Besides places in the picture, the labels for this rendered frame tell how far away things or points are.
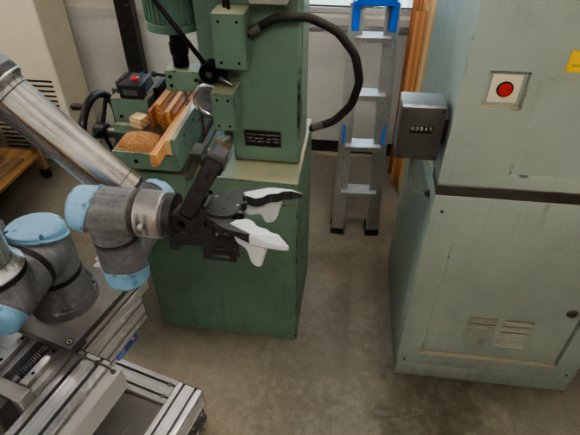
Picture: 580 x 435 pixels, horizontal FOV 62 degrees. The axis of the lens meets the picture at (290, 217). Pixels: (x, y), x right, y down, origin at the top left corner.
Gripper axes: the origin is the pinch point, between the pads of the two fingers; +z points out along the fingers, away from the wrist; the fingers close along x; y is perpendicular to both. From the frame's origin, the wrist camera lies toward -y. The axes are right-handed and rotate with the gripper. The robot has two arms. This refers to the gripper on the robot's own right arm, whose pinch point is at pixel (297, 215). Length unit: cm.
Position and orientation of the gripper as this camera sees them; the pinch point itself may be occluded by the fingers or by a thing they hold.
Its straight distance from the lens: 71.3
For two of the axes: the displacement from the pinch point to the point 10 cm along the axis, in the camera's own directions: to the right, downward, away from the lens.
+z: 9.9, 0.9, -1.0
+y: -0.2, 8.5, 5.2
